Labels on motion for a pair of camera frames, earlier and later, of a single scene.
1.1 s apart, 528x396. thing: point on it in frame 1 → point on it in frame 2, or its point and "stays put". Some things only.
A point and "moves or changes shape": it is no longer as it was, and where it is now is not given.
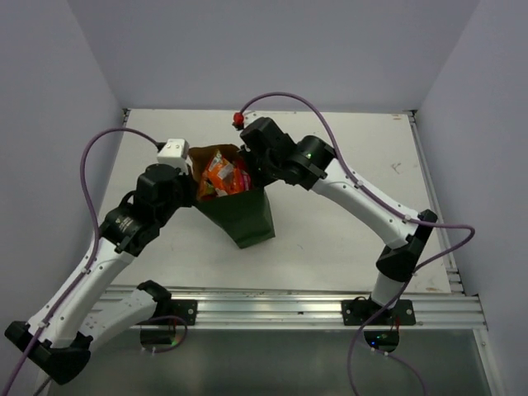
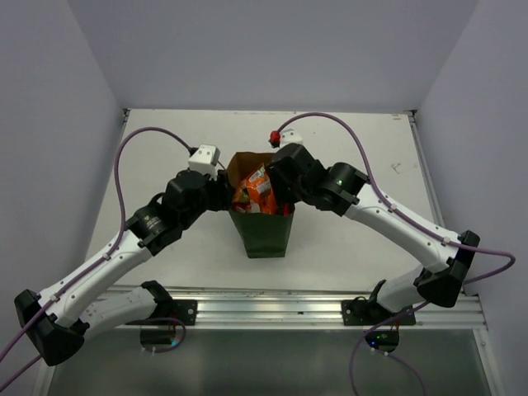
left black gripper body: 183,194 → 215,193
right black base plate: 359,312 stays put
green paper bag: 246,218 moves or changes shape
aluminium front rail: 299,308 stays put
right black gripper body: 262,171 → 285,192
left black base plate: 184,308 stays put
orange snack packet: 220,177 moves or changes shape
